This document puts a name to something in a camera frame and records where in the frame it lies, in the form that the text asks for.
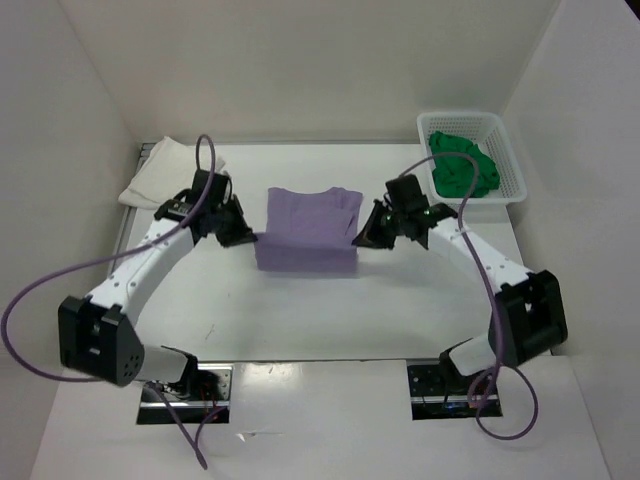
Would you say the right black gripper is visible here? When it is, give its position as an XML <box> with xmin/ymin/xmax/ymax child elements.
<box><xmin>354</xmin><ymin>199</ymin><xmax>407</xmax><ymax>250</ymax></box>

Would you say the purple t shirt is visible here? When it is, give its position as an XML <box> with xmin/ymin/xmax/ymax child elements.
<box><xmin>254</xmin><ymin>187</ymin><xmax>363</xmax><ymax>276</ymax></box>

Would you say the white t shirt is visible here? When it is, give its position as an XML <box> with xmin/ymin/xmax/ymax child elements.
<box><xmin>118</xmin><ymin>136</ymin><xmax>196</xmax><ymax>210</ymax></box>

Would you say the green t shirt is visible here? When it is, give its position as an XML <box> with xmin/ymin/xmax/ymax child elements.
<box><xmin>429</xmin><ymin>131</ymin><xmax>501</xmax><ymax>198</ymax></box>

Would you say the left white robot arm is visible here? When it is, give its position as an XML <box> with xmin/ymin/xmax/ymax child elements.
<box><xmin>58</xmin><ymin>195</ymin><xmax>257</xmax><ymax>400</ymax></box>

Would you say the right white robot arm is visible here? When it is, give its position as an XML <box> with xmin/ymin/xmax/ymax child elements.
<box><xmin>352</xmin><ymin>200</ymin><xmax>568</xmax><ymax>393</ymax></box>

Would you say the white plastic laundry basket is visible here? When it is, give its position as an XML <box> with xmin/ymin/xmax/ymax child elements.
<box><xmin>416</xmin><ymin>110</ymin><xmax>527</xmax><ymax>208</ymax></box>

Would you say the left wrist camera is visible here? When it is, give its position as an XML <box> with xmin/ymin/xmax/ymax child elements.
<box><xmin>153</xmin><ymin>168</ymin><xmax>234</xmax><ymax>221</ymax></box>

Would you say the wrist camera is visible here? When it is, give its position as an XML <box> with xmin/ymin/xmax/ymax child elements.
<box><xmin>153</xmin><ymin>168</ymin><xmax>234</xmax><ymax>221</ymax></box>
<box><xmin>385</xmin><ymin>174</ymin><xmax>429</xmax><ymax>213</ymax></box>

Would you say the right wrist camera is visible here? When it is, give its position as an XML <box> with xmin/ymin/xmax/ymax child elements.
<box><xmin>385</xmin><ymin>174</ymin><xmax>429</xmax><ymax>213</ymax></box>

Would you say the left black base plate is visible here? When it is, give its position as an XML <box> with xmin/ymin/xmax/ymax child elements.
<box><xmin>136</xmin><ymin>364</ymin><xmax>233</xmax><ymax>425</ymax></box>

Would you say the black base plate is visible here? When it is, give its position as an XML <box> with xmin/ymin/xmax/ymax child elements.
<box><xmin>406</xmin><ymin>360</ymin><xmax>478</xmax><ymax>421</ymax></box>
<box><xmin>136</xmin><ymin>364</ymin><xmax>233</xmax><ymax>425</ymax></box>

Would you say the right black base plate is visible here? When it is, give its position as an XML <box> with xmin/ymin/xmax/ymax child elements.
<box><xmin>406</xmin><ymin>360</ymin><xmax>478</xmax><ymax>421</ymax></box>

